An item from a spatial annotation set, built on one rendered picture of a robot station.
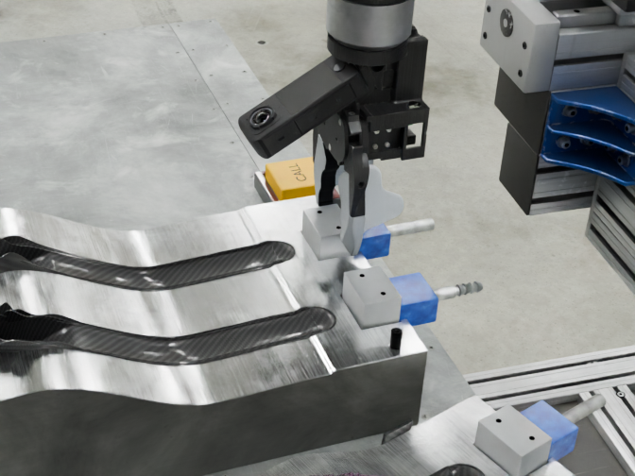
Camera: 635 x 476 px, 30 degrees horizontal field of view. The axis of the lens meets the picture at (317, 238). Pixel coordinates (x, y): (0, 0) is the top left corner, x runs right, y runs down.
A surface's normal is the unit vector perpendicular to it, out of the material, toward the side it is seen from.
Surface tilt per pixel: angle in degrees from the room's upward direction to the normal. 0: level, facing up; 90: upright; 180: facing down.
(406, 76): 90
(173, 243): 3
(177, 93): 0
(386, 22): 90
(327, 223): 0
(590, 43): 90
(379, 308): 90
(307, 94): 28
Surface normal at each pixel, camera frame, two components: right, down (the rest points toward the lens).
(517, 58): -0.96, 0.13
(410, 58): 0.35, 0.55
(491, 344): 0.04, -0.82
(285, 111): -0.39, -0.62
